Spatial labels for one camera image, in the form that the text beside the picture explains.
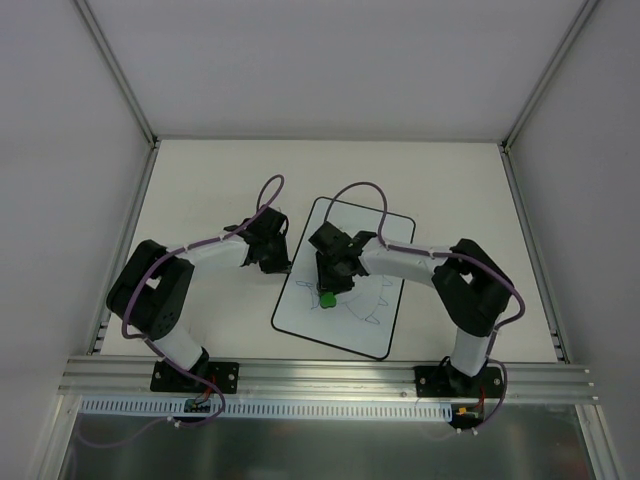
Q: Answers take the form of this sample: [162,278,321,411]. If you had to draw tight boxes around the purple cable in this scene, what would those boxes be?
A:
[323,181,526,435]
[74,174,287,449]

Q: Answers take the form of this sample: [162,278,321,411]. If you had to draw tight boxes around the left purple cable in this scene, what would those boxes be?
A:
[74,174,287,449]

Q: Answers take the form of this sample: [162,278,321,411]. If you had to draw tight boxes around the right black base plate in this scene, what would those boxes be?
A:
[413,364,505,399]

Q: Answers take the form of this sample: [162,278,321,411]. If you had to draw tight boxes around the left aluminium frame post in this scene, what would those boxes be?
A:
[71,0,157,148]

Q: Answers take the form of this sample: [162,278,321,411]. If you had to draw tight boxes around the green whiteboard eraser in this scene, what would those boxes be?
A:
[319,292,337,309]

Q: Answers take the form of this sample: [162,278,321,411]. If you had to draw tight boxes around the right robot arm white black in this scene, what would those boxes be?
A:
[309,221,521,397]

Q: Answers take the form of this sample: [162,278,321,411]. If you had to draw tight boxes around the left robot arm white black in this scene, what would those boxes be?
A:
[106,206,291,391]

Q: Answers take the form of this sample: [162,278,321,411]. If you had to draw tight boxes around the aluminium front rail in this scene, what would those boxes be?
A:
[57,355,600,405]

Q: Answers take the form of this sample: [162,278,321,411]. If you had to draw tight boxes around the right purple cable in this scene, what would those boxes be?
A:
[323,181,526,435]

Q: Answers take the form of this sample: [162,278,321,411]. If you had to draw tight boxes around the aluminium frame post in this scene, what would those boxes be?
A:
[71,0,157,148]
[500,0,601,153]

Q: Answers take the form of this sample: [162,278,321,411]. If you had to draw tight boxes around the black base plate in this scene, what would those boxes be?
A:
[413,364,505,399]
[149,360,239,394]

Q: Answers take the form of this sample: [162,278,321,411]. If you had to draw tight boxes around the right aluminium frame post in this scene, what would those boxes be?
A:
[500,0,601,153]

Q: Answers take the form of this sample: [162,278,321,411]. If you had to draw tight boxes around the white whiteboard black frame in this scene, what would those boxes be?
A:
[271,197,404,360]

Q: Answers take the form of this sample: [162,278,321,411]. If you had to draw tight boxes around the white slotted cable duct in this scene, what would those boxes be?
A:
[79,396,453,423]

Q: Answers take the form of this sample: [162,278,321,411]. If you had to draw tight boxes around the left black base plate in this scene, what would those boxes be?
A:
[149,360,239,394]

